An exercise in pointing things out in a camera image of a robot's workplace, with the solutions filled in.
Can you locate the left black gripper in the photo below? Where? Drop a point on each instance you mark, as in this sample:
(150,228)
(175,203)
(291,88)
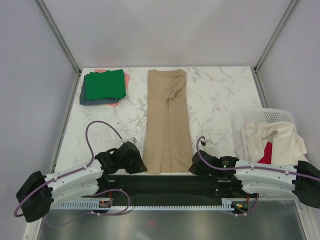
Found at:
(139,166)

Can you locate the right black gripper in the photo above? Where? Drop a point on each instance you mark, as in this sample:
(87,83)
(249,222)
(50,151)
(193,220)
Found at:
(194,170)

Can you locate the tan t shirt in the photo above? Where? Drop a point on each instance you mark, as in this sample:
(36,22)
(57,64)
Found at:
(168,144)

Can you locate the red t shirt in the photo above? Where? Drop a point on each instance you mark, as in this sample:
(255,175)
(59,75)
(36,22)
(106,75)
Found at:
(267,157)

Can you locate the cream t shirt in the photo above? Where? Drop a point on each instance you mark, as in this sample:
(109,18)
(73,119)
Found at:
(287,146)

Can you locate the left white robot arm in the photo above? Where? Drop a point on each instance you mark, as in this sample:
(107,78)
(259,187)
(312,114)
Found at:
(42,192)

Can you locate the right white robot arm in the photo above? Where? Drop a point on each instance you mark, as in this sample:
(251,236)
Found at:
(301,180)

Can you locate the white plastic basket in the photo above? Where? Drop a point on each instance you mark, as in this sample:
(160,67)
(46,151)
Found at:
(259,115)

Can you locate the folded green t shirt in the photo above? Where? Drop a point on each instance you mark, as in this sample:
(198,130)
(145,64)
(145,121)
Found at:
(103,85)

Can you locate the folded blue t shirt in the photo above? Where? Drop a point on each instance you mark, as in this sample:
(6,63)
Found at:
(105,101)

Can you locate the folded pink t shirt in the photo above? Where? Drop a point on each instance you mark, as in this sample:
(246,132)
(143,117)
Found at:
(126,80)

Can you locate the white cable duct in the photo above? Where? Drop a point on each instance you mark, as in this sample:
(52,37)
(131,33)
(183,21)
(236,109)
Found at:
(99,205)

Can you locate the left aluminium frame post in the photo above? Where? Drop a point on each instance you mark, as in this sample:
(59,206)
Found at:
(58,35)

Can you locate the aluminium frame post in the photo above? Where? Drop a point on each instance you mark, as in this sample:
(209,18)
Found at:
(58,35)
(276,33)

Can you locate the right aluminium frame post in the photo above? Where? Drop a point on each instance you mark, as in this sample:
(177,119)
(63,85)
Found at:
(276,33)

